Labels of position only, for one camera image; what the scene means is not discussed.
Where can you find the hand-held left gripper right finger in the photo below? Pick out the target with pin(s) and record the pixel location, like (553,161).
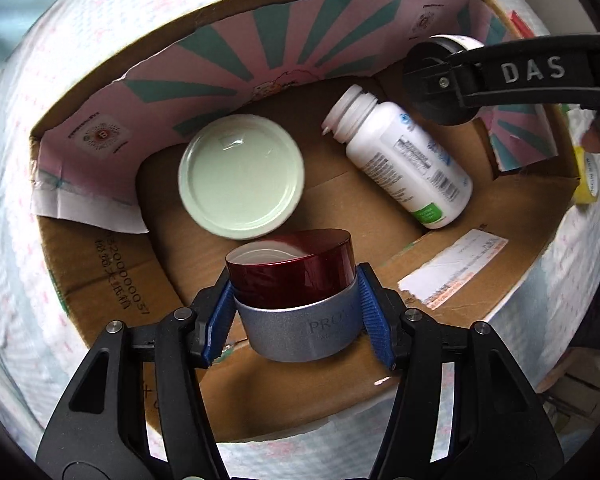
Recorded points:
(375,320)

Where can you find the pale green round lid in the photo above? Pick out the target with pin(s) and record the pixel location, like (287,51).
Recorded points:
(240,175)

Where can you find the white patterned bed sheet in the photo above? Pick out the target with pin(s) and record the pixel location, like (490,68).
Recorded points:
(10,260)

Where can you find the yellow container with white label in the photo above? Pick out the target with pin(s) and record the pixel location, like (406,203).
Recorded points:
(586,180)

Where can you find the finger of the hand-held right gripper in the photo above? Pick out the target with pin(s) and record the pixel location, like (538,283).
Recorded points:
(455,82)

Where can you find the cardboard box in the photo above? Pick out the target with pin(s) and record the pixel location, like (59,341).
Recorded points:
(330,200)

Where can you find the white pill bottle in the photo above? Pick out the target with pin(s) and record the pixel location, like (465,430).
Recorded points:
(400,155)

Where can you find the black and white round jar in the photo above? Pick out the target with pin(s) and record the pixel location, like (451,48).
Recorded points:
(422,67)

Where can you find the light blue cloth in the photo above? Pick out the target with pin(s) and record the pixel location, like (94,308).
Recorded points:
(10,5)

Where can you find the silver jar with red lid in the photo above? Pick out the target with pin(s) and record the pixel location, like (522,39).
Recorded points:
(290,322)

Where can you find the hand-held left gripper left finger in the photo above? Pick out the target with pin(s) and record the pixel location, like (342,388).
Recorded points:
(219,317)

